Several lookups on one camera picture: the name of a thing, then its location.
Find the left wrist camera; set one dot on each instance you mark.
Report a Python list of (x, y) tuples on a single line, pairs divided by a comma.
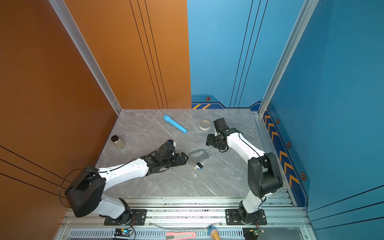
[(171, 142)]

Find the left circuit board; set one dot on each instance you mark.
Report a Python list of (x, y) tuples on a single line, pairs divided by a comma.
[(125, 233)]

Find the pink utility knife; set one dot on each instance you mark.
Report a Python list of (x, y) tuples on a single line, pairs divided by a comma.
[(180, 235)]

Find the circuit board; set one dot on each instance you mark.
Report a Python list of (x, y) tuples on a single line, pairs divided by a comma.
[(252, 233), (125, 233)]

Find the small brown jar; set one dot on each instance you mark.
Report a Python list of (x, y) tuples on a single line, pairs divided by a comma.
[(118, 142)]

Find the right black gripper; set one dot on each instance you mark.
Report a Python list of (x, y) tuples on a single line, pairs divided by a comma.
[(209, 141)]

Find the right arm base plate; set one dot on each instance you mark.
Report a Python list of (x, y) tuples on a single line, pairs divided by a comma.
[(241, 217)]

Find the blue toy microphone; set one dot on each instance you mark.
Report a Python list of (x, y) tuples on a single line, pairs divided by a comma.
[(175, 124)]

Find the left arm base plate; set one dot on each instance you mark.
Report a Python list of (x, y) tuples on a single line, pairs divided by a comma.
[(135, 217)]

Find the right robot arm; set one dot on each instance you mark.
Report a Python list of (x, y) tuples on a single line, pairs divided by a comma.
[(264, 175)]

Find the toy ice cream cone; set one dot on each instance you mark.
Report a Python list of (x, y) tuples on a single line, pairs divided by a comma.
[(213, 232)]

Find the masking tape roll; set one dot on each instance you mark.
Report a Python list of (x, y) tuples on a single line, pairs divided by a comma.
[(205, 125)]

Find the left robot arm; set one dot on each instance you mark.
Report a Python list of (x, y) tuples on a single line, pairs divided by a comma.
[(86, 194)]

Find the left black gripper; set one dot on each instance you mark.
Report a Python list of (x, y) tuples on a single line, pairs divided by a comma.
[(179, 162)]

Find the right circuit board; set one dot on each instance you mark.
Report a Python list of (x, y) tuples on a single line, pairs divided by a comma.
[(252, 233)]

